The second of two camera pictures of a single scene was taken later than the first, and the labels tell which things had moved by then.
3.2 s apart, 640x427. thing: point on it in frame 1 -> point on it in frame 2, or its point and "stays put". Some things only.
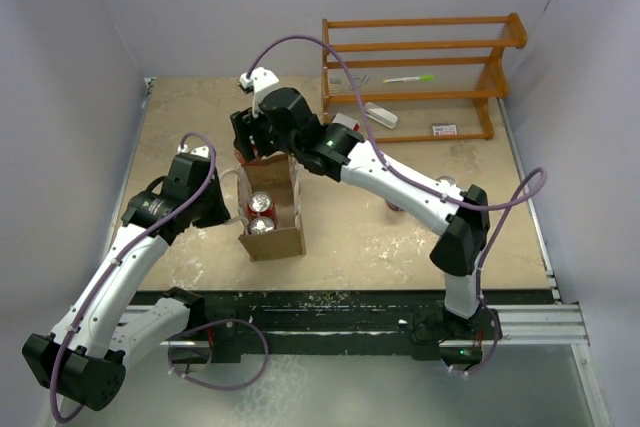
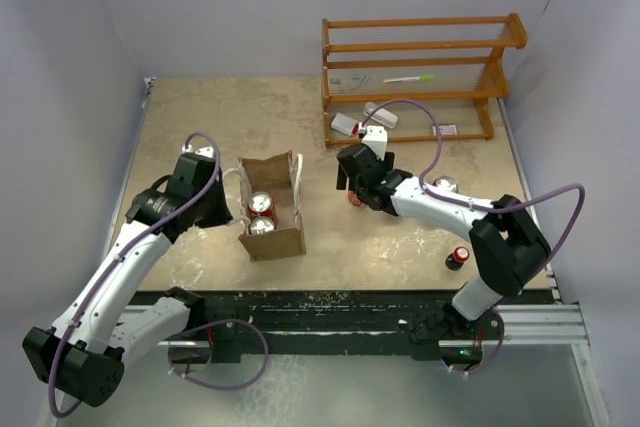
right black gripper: x=243 y=122 -> x=388 y=163
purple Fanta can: x=451 y=180 stays put
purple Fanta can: x=262 y=226 stays put
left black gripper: x=220 y=214 stays put
